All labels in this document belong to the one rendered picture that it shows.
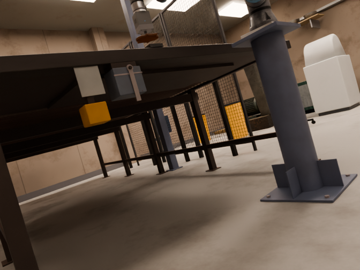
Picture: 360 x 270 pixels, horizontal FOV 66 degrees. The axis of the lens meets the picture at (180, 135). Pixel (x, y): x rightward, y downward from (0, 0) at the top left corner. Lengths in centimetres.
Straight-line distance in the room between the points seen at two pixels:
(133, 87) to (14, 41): 564
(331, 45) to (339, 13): 337
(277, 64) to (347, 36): 735
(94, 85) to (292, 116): 97
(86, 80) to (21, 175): 501
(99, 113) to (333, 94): 484
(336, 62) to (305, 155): 407
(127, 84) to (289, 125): 84
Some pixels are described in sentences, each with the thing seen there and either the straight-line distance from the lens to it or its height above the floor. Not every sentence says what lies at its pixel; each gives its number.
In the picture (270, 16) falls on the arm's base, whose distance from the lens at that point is 161.
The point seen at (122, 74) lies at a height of 80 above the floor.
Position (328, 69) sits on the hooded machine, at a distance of 557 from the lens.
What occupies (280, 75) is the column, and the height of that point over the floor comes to 63.
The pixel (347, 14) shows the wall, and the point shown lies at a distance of 888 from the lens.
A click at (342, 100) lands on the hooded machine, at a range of 554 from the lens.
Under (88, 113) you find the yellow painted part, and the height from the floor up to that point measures 66.
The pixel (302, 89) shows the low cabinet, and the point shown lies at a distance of 705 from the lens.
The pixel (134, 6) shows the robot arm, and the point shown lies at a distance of 172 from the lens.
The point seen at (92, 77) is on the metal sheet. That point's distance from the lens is 120.
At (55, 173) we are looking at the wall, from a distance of 624.
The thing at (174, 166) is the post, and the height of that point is 4.
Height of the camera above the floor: 51
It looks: 1 degrees down
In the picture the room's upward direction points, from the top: 16 degrees counter-clockwise
